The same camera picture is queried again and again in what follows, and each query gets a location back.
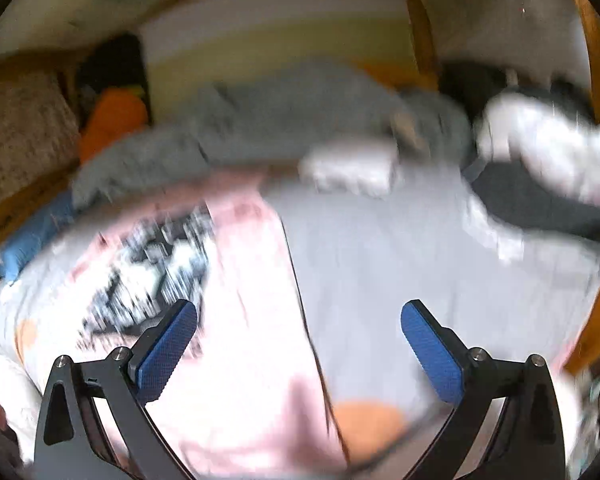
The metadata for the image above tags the pink printed t-shirt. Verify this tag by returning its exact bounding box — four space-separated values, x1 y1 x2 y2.
15 171 347 479

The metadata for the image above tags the white clothes pile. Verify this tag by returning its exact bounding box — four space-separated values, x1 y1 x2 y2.
476 92 600 206

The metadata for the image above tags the blue pillow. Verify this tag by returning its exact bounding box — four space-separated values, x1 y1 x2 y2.
0 191 74 283

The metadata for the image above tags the dark grey garment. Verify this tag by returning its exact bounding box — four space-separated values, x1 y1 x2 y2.
462 159 600 244

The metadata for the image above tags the folded white garment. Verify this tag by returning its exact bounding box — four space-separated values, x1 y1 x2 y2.
298 136 399 197

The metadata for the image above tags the orange plush pillow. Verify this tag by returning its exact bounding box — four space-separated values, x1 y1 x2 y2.
79 88 149 165

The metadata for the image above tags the black backpack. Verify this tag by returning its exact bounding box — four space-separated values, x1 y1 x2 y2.
438 60 595 124

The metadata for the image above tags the grey-green duvet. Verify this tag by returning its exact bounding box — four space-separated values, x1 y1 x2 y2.
71 58 474 210

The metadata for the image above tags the green white wall pad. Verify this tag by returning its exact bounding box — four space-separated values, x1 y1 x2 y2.
140 0 416 117

